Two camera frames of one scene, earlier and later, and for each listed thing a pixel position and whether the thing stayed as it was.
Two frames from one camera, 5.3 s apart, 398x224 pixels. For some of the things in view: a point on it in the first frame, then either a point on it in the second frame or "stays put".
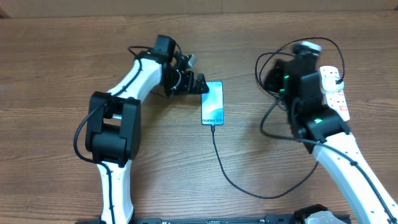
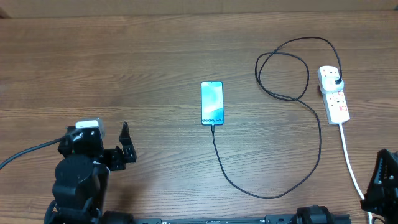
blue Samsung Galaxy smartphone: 212,104 stays put
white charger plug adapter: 329,84 stays put
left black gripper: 186,87 → 117,158
